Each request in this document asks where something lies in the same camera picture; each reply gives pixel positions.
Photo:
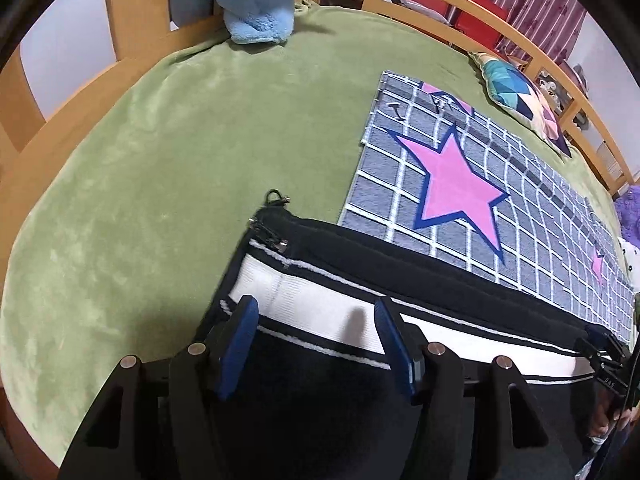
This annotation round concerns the blue fleece towel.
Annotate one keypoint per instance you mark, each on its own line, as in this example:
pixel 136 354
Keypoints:
pixel 255 0

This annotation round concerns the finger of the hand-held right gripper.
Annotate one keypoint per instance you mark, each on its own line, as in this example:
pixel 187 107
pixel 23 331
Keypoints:
pixel 597 355
pixel 597 332

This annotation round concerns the black pants white waistband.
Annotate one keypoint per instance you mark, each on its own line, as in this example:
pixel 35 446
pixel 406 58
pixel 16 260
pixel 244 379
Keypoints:
pixel 350 260

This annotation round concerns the person's right hand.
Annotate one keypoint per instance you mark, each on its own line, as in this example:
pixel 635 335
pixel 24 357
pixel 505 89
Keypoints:
pixel 607 422

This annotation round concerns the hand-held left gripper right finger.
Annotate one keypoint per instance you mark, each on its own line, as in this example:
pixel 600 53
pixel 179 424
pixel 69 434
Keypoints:
pixel 395 345

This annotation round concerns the grey checked star blanket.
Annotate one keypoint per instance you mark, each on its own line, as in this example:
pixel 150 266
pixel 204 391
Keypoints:
pixel 450 180

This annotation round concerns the green fleece blanket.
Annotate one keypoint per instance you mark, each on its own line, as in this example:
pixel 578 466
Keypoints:
pixel 175 185

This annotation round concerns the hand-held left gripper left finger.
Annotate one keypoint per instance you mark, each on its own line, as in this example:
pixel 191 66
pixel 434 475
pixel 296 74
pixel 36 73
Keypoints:
pixel 235 350

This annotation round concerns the wooden bed frame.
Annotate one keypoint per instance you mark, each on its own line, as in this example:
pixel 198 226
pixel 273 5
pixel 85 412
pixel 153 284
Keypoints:
pixel 145 25

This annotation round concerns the colourful geometric pillow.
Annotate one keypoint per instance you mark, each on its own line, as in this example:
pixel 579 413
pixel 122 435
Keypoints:
pixel 520 95

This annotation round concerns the purple plush toy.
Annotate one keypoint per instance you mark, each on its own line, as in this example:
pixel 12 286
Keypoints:
pixel 627 215

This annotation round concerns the maroon patterned curtain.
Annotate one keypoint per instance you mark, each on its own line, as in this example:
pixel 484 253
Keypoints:
pixel 540 0

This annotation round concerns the grey folded cloth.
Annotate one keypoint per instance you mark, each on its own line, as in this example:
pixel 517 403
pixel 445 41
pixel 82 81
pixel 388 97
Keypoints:
pixel 425 11

